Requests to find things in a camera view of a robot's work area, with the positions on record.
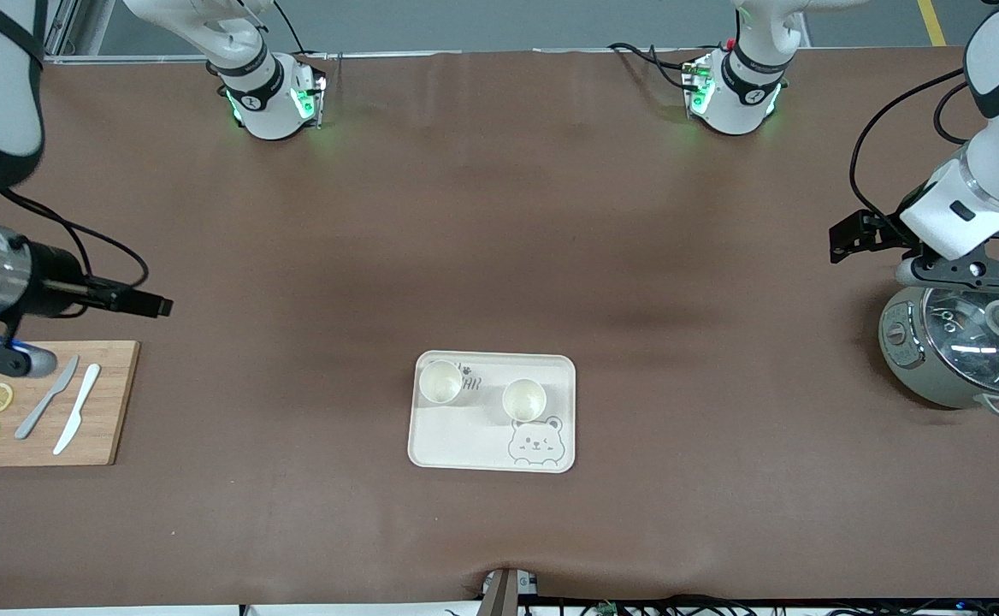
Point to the white plastic knife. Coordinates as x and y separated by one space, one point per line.
76 411

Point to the grey plastic knife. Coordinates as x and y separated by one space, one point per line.
38 411

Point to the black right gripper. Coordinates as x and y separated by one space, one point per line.
56 277

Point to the wooden cutting board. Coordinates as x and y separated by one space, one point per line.
106 411

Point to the white plastic cup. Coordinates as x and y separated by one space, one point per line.
440 382

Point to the cream tray with bear print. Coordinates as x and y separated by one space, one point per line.
465 445

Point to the brown table mat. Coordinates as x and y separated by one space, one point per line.
499 214

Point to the metal table bracket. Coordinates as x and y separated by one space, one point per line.
504 595

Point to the glass pot lid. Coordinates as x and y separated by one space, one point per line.
970 342

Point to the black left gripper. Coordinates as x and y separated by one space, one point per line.
870 229

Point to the grey pot with glass lid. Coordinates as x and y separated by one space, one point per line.
910 359

